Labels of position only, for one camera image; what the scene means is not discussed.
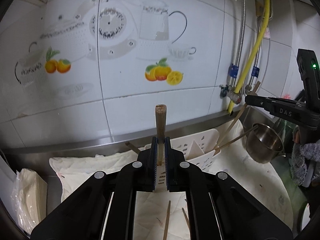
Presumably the red handled water valve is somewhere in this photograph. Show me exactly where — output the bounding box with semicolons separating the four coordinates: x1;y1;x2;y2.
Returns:
220;85;242;105

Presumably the cream plastic utensil holder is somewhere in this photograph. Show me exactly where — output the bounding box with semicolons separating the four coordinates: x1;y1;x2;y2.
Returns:
143;128;222;193

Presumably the wooden chopstick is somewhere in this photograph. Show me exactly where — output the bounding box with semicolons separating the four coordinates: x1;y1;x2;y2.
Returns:
155;104;167;166
214;81;261;150
181;207;190;230
163;201;171;240
125;141;140;154
214;125;258;152

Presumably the grey knitted glove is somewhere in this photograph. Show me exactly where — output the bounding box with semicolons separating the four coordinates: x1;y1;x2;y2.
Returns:
291;127;319;187

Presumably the right braided steel hose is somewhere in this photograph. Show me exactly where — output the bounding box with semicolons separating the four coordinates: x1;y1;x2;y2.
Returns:
246;47;261;91

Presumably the left braided steel hose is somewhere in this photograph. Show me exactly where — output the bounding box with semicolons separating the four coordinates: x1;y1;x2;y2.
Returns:
228;0;247;88

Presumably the braided steel hose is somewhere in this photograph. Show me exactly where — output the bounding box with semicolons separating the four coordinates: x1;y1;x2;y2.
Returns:
246;47;261;91
228;0;247;88

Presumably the yellow corrugated gas hose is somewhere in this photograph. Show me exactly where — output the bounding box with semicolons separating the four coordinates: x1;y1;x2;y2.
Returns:
227;0;271;116

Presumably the bagged stack of napkins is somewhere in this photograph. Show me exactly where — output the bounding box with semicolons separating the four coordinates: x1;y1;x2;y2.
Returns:
11;168;48;235

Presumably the white quilted patterned mat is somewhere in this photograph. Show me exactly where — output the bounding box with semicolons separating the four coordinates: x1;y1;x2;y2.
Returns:
49;123;293;239

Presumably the steel saucepan with black handle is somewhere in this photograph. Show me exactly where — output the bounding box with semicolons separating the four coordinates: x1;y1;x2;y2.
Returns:
246;123;285;164

